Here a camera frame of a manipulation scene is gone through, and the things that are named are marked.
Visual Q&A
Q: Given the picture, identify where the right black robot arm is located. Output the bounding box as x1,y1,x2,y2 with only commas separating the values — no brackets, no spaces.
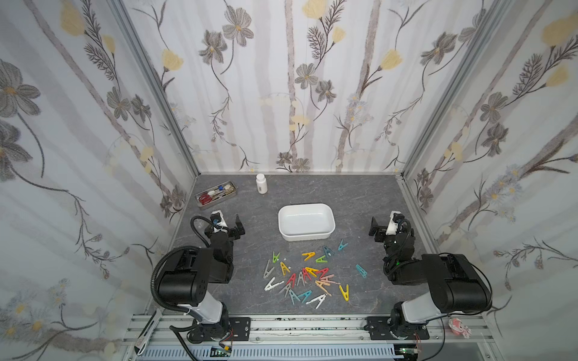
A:
364,211,492,341

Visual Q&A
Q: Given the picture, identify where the dark teal clothespin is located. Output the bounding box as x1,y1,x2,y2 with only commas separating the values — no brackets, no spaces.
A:
323,245,334,258

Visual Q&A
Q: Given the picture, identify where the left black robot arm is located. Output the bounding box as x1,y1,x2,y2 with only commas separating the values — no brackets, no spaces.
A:
150,211,245,347

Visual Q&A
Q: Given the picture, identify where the pink white small object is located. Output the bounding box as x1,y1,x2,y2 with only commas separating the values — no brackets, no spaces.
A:
448,317,472,339

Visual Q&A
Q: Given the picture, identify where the yellow clothespin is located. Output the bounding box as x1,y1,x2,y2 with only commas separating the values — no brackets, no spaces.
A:
302,251,316,262
339,284,350,302
280,262,291,276
305,267,318,278

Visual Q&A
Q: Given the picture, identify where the white pill bottle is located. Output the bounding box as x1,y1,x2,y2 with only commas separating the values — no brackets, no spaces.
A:
256,174,268,195

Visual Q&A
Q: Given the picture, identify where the aluminium front rail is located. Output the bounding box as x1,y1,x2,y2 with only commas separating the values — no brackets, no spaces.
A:
122,314,503,360

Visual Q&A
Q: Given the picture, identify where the grey clothespin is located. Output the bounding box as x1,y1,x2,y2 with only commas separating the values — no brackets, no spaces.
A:
263,260,274,279

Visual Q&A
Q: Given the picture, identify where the white clothespin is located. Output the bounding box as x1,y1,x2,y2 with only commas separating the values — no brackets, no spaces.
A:
264,277,284,291
306,294,328,309

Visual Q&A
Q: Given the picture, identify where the white clothespin bottom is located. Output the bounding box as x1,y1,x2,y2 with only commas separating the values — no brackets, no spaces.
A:
306,294,328,309

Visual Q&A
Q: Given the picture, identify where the metal tray with tools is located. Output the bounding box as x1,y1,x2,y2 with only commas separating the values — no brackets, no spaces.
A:
194,181,237,209

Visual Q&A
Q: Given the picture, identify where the pink clothespin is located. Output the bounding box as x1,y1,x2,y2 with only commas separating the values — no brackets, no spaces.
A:
320,275,339,284

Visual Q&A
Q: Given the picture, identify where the white storage box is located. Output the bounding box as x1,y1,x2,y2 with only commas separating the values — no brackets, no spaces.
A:
278,203,336,242

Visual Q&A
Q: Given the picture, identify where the teal clothespin bottom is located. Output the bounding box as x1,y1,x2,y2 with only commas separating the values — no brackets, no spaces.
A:
297,290,312,303

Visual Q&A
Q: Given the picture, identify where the red clothespin pile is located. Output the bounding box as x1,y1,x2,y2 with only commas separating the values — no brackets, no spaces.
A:
286,273,297,288

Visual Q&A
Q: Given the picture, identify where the tan clothespin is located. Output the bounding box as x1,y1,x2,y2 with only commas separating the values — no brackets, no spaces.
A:
315,281,331,296

